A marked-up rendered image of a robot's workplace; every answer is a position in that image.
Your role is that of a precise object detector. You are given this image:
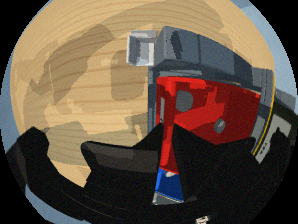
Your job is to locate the olive green case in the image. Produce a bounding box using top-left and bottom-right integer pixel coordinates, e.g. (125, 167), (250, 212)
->
(253, 101), (298, 181)

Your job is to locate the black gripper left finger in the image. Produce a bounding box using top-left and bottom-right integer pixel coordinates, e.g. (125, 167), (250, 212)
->
(80, 123), (164, 203)

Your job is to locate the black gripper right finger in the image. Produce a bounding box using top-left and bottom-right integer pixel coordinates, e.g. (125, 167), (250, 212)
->
(171, 123), (256, 202)

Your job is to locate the grey metal shelf rack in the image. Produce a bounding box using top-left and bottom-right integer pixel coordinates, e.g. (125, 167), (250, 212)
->
(126, 26), (274, 154)

